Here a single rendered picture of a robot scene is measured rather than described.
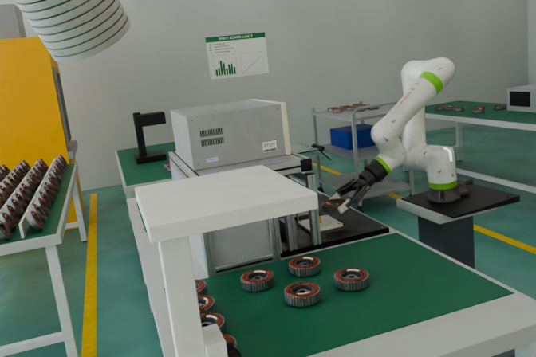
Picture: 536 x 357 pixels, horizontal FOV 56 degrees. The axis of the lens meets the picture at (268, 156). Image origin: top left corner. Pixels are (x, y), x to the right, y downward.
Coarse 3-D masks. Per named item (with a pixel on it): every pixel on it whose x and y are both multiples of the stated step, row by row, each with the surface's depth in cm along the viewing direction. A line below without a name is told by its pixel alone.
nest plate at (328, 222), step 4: (320, 216) 223; (324, 216) 223; (328, 216) 222; (304, 220) 220; (308, 220) 220; (324, 220) 217; (328, 220) 217; (332, 220) 216; (336, 220) 216; (300, 224) 216; (304, 224) 215; (308, 224) 214; (320, 224) 213; (324, 224) 212; (328, 224) 212; (332, 224) 211; (336, 224) 211; (340, 224) 210; (304, 228) 212; (308, 228) 209; (320, 228) 208; (324, 228) 208; (328, 228) 209; (332, 228) 209
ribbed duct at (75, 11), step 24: (24, 0) 84; (48, 0) 83; (72, 0) 84; (96, 0) 87; (48, 24) 86; (72, 24) 86; (96, 24) 88; (120, 24) 92; (48, 48) 92; (72, 48) 89; (96, 48) 90
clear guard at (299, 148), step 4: (292, 144) 248; (296, 144) 247; (300, 144) 246; (292, 148) 238; (296, 148) 236; (300, 148) 235; (304, 148) 234; (308, 148) 233; (312, 148) 232; (296, 152) 227; (300, 152) 226; (304, 152) 226; (312, 152) 246; (316, 152) 238; (320, 152) 230; (320, 156) 241; (324, 156) 233
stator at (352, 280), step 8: (344, 272) 164; (352, 272) 164; (360, 272) 162; (336, 280) 159; (344, 280) 157; (352, 280) 157; (360, 280) 156; (368, 280) 159; (344, 288) 158; (352, 288) 156; (360, 288) 156
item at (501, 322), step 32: (320, 192) 274; (384, 224) 214; (192, 256) 202; (160, 288) 175; (512, 288) 148; (160, 320) 152; (448, 320) 135; (480, 320) 133; (512, 320) 132; (320, 352) 127; (352, 352) 126; (384, 352) 124; (416, 352) 123; (448, 352) 121; (480, 352) 124
